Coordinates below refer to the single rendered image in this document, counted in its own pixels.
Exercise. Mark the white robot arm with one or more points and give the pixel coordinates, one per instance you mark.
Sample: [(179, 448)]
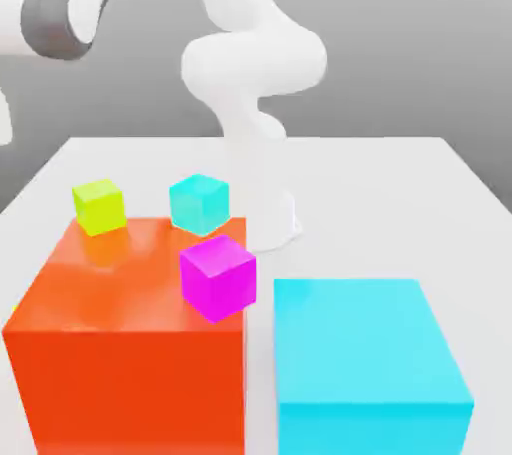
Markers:
[(248, 63)]

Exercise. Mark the small cyan cube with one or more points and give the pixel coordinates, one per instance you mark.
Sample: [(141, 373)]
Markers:
[(198, 203)]

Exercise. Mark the small magenta cube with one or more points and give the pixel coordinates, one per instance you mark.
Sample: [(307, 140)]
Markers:
[(218, 279)]

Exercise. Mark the small lime yellow cube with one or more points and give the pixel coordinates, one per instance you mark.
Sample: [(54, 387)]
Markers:
[(100, 207)]

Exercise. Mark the large cyan box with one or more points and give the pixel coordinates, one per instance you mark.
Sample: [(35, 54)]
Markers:
[(360, 363)]

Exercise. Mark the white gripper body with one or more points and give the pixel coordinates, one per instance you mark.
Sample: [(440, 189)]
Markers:
[(4, 119)]

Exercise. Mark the large orange box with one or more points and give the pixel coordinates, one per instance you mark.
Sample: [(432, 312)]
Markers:
[(120, 363)]

